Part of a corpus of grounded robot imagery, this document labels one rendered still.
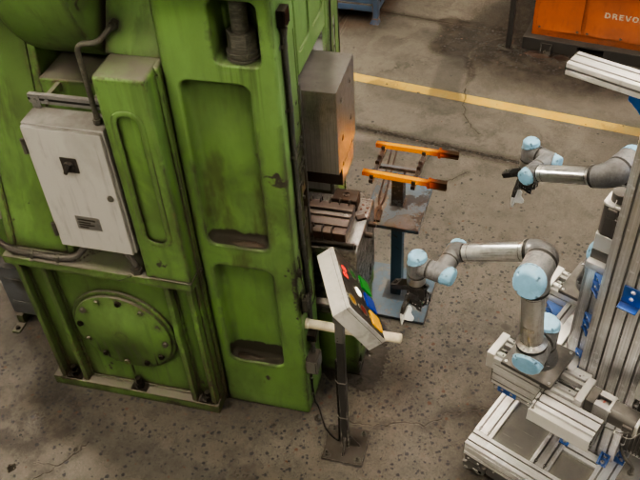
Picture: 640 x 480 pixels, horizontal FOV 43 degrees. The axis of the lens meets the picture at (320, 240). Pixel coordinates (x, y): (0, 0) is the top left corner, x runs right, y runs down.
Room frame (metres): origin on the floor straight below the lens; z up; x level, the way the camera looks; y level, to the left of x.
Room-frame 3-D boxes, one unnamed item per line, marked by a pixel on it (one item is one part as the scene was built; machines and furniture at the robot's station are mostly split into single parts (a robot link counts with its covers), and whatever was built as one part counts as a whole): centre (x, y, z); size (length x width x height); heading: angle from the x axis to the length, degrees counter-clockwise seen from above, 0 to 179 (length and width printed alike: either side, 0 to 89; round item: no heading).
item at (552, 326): (2.06, -0.85, 0.98); 0.13 x 0.12 x 0.14; 146
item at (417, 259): (2.23, -0.37, 1.23); 0.09 x 0.08 x 0.11; 56
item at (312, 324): (2.44, -0.13, 0.62); 0.44 x 0.05 x 0.05; 73
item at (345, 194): (2.98, -0.14, 0.95); 0.12 x 0.08 x 0.06; 73
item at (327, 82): (2.90, 0.04, 1.57); 0.42 x 0.39 x 0.40; 73
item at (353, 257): (2.91, 0.05, 0.69); 0.56 x 0.38 x 0.45; 73
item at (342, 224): (2.86, 0.06, 0.96); 0.42 x 0.20 x 0.09; 73
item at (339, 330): (2.24, -0.06, 0.54); 0.04 x 0.04 x 1.08; 73
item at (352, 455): (2.24, -0.05, 0.05); 0.22 x 0.22 x 0.09; 73
